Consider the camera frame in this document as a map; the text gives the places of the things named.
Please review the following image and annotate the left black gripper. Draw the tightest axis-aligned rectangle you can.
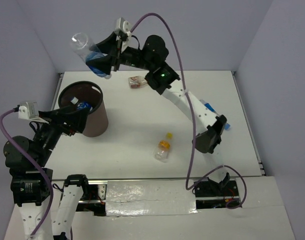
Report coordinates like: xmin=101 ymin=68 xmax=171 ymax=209
xmin=33 ymin=105 xmax=90 ymax=166

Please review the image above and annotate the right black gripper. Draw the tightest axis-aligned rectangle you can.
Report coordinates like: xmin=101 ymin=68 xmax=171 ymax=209
xmin=84 ymin=33 xmax=152 ymax=77

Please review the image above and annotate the blue label bottle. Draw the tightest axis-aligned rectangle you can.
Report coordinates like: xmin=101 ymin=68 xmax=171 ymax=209
xmin=69 ymin=32 xmax=113 ymax=80
xmin=199 ymin=99 xmax=231 ymax=131
xmin=70 ymin=96 xmax=93 ymax=111

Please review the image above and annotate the red cap plastic bottle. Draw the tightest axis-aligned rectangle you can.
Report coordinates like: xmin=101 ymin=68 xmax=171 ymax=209
xmin=128 ymin=76 xmax=148 ymax=89

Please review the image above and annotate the yellow cap orange bottle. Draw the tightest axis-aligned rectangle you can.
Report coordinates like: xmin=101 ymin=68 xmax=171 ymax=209
xmin=153 ymin=132 xmax=173 ymax=163

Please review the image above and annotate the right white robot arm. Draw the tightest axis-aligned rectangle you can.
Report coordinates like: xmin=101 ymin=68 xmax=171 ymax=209
xmin=84 ymin=33 xmax=227 ymax=155

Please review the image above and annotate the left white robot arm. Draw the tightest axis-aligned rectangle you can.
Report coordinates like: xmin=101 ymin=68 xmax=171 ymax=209
xmin=0 ymin=102 xmax=91 ymax=240

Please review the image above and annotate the dark brown round bin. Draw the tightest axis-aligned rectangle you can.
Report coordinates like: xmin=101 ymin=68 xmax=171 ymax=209
xmin=57 ymin=81 xmax=109 ymax=138

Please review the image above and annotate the silver foil sheet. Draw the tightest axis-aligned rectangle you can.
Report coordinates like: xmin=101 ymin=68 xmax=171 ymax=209
xmin=105 ymin=180 xmax=197 ymax=217

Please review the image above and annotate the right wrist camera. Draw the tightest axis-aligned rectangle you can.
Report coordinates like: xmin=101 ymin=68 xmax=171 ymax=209
xmin=113 ymin=17 xmax=133 ymax=42

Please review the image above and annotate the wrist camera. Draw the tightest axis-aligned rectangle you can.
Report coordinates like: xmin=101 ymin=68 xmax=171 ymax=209
xmin=18 ymin=100 xmax=39 ymax=120
xmin=113 ymin=17 xmax=133 ymax=42

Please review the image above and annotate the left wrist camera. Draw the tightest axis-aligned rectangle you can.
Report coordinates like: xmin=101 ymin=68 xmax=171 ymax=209
xmin=18 ymin=100 xmax=39 ymax=120

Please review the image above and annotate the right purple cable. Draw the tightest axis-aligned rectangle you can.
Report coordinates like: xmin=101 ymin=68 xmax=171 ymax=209
xmin=131 ymin=12 xmax=248 ymax=210

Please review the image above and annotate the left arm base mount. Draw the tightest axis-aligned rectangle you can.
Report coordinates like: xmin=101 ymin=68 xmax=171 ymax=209
xmin=76 ymin=183 xmax=107 ymax=217

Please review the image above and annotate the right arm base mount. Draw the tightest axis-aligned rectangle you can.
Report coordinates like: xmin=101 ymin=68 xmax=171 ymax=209
xmin=191 ymin=179 xmax=241 ymax=210

